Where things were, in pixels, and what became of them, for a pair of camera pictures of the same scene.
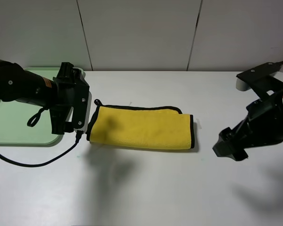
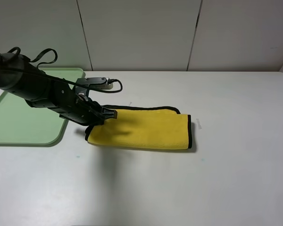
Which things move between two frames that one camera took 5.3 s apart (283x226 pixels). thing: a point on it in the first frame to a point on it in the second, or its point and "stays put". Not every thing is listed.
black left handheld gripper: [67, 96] to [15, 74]
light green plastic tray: [9, 120] stays put
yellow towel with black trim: [156, 127] stays put
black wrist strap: [34, 118] to [39, 55]
